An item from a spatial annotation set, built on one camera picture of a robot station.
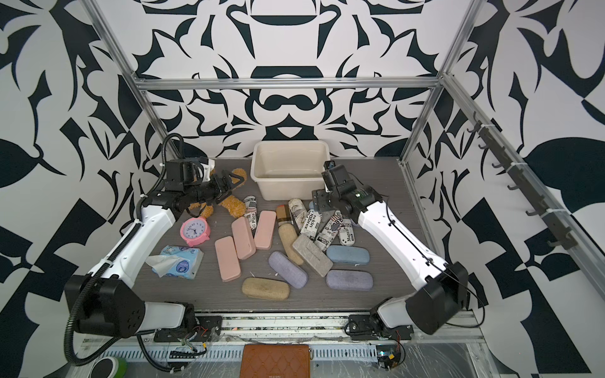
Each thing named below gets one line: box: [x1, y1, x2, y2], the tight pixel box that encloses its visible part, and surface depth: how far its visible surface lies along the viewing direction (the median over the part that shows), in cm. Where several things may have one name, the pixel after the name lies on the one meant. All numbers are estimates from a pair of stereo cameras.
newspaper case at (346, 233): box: [337, 218, 356, 247], surface depth 93 cm
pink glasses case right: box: [253, 210, 277, 251], surface depth 95 cm
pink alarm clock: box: [179, 216, 212, 248], surface depth 94 cm
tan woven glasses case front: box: [241, 277, 291, 301], surface depth 81 cm
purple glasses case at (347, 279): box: [325, 269, 375, 291], surface depth 83 cm
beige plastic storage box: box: [250, 140, 331, 201], surface depth 110 cm
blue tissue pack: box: [144, 244, 205, 280], surface depth 84 cm
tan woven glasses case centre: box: [278, 222, 304, 266], surface depth 90 cm
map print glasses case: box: [288, 197, 309, 236], surface depth 101 cm
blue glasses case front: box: [326, 244, 371, 266], surface depth 89 cm
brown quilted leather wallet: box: [239, 343, 312, 378], surface depth 69 cm
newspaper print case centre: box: [300, 209, 323, 241], surface depth 93 cm
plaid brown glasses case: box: [276, 204, 287, 219], surface depth 99 cm
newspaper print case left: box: [243, 195, 258, 231], surface depth 101 cm
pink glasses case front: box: [214, 236, 242, 283], surface depth 89 cm
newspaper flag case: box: [314, 210, 343, 251], surface depth 91 cm
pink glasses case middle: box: [231, 216, 257, 260], surface depth 93 cm
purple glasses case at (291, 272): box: [267, 251, 309, 290], surface depth 84 cm
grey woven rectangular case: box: [292, 233, 334, 278], surface depth 86 cm
